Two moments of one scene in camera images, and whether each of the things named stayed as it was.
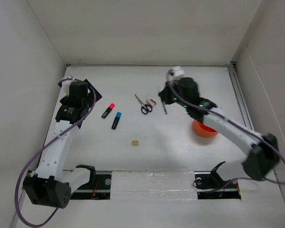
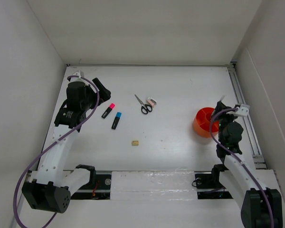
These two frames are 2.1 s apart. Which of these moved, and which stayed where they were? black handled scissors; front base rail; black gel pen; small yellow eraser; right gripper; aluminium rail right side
Moved: black gel pen; right gripper
Stayed: black handled scissors; small yellow eraser; front base rail; aluminium rail right side
